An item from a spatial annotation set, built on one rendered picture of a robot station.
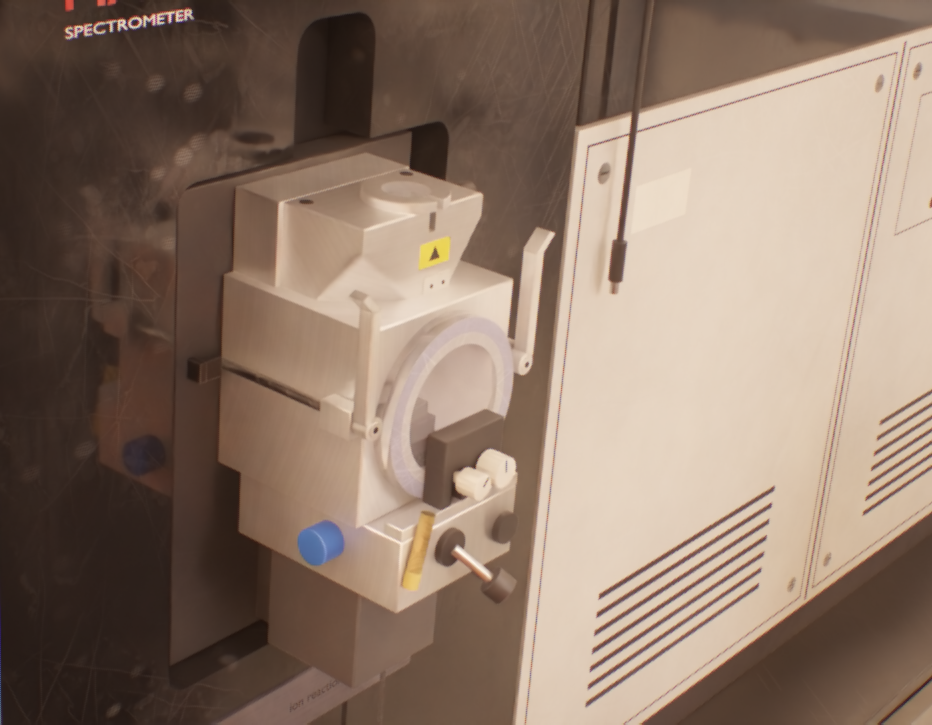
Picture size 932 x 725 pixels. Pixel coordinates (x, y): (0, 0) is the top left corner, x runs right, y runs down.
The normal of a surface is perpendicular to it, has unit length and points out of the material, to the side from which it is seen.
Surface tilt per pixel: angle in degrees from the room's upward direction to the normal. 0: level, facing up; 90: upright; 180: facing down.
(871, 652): 0
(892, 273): 90
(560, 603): 90
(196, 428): 90
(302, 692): 90
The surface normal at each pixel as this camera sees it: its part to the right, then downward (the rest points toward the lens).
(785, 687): 0.07, -0.91
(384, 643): 0.77, 0.31
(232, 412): -0.64, 0.26
